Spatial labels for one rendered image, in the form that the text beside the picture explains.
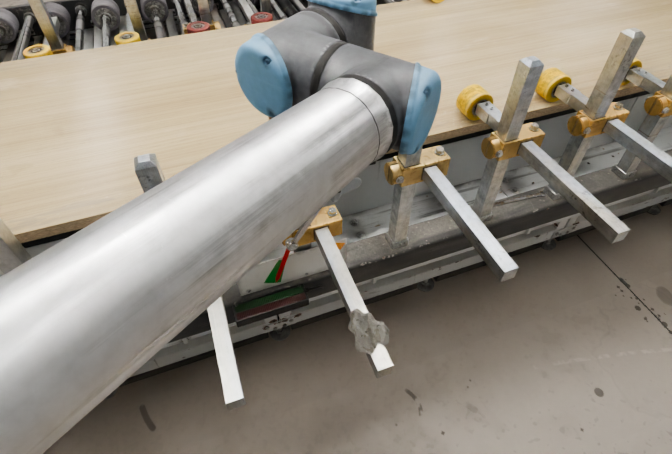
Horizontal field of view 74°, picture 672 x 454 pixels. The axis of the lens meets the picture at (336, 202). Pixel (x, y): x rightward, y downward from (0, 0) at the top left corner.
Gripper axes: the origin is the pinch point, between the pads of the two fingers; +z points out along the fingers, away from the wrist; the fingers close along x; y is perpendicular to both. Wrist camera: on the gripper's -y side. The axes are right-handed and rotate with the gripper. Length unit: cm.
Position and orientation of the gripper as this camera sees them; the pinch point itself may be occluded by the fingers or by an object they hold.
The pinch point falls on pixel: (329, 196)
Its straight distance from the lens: 82.1
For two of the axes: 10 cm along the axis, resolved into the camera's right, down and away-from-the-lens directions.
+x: -3.5, -6.7, 6.6
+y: 9.4, -2.5, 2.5
